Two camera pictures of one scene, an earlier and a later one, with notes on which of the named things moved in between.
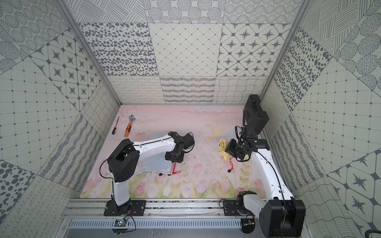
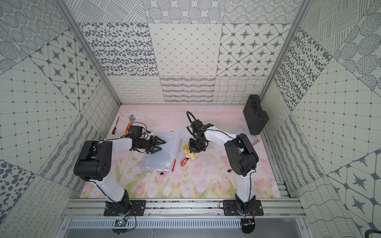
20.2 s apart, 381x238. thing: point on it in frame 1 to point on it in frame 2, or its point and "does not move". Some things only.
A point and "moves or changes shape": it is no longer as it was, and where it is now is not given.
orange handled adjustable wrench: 131,118 does not move
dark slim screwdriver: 113,131 does not move
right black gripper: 230,150 to 193,149
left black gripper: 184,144 to 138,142
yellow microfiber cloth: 222,145 moves or changes shape
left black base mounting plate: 138,208 does not move
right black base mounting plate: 230,208 does not move
